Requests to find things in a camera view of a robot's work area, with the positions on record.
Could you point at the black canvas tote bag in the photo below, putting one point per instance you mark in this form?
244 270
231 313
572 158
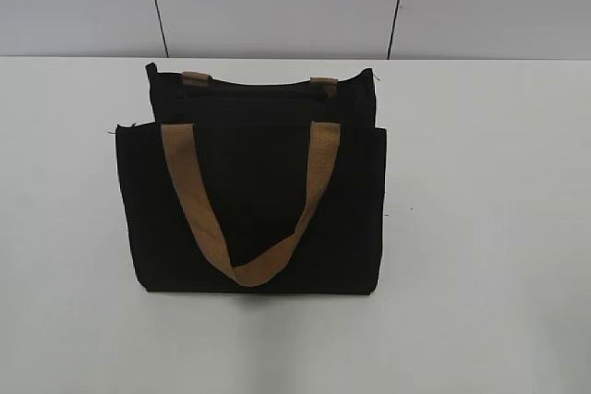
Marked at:
252 146

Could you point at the tan rear bag handle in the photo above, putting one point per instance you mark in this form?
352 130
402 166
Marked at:
196 79

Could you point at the tan bag handle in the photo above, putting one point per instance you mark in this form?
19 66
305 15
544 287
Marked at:
196 79
180 151

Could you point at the tan front bag handle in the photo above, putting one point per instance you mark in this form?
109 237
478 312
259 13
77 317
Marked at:
180 151

